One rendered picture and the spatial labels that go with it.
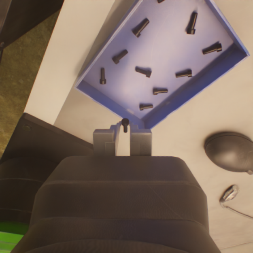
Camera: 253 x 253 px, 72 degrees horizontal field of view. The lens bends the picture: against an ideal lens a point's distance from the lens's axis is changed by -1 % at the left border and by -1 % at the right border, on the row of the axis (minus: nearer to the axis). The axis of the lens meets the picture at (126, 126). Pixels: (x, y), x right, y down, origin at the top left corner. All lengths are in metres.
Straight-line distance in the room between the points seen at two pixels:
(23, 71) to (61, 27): 1.22
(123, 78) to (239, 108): 0.15
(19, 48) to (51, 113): 1.11
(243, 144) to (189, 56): 0.14
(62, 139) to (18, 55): 1.13
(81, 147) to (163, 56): 0.16
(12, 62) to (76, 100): 1.19
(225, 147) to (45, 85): 0.23
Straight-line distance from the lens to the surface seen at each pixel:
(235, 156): 0.27
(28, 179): 0.29
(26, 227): 0.21
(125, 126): 0.16
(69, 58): 0.20
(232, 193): 0.42
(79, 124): 0.25
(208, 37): 0.19
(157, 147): 0.27
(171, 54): 0.19
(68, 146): 0.27
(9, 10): 0.34
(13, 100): 1.60
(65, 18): 0.19
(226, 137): 0.27
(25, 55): 1.34
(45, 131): 0.26
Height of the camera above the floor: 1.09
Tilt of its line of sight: 46 degrees down
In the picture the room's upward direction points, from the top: 179 degrees counter-clockwise
